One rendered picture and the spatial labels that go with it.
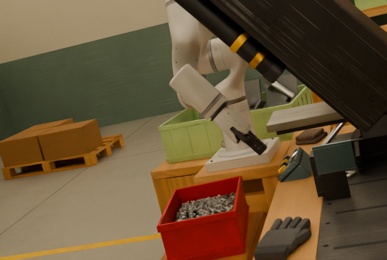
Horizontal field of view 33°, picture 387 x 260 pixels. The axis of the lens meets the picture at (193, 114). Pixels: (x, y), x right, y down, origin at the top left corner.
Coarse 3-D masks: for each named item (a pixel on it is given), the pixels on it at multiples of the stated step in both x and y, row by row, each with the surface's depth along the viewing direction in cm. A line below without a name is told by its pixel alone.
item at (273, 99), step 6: (282, 78) 299; (288, 78) 298; (294, 78) 296; (282, 84) 299; (288, 84) 298; (294, 84) 296; (276, 90) 300; (294, 90) 296; (270, 96) 301; (276, 96) 299; (270, 102) 300; (276, 102) 299; (282, 102) 298; (288, 102) 290
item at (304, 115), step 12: (288, 108) 172; (300, 108) 168; (312, 108) 164; (324, 108) 161; (276, 120) 161; (288, 120) 158; (300, 120) 156; (312, 120) 155; (324, 120) 155; (336, 120) 155; (276, 132) 159; (288, 132) 158
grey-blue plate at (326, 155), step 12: (324, 144) 163; (336, 144) 162; (348, 144) 161; (324, 156) 163; (336, 156) 163; (348, 156) 162; (324, 168) 164; (336, 168) 163; (348, 168) 163; (324, 180) 164; (336, 180) 163; (336, 192) 164; (348, 192) 163
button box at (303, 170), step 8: (304, 152) 199; (288, 160) 197; (296, 160) 187; (304, 160) 192; (288, 168) 188; (296, 168) 187; (304, 168) 187; (280, 176) 189; (288, 176) 188; (296, 176) 188; (304, 176) 187
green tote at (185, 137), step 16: (304, 96) 293; (192, 112) 329; (256, 112) 275; (272, 112) 273; (160, 128) 292; (176, 128) 290; (192, 128) 287; (208, 128) 284; (256, 128) 277; (176, 144) 292; (192, 144) 289; (208, 144) 286; (176, 160) 294
